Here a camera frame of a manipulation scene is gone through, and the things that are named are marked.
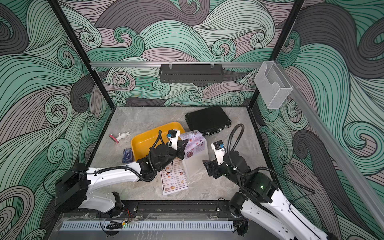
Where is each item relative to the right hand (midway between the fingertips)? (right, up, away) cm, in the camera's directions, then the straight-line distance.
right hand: (208, 159), depth 67 cm
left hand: (-9, +9, +6) cm, 14 cm away
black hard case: (+5, +17, +37) cm, 41 cm away
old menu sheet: (-18, -15, +16) cm, 28 cm away
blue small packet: (-48, -4, +24) cm, 53 cm away
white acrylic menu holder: (-7, -6, +11) cm, 14 cm away
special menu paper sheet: (-6, +6, +8) cm, 11 cm away
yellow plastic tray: (-41, +2, +31) cm, 51 cm away
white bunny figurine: (-54, +7, +32) cm, 64 cm away
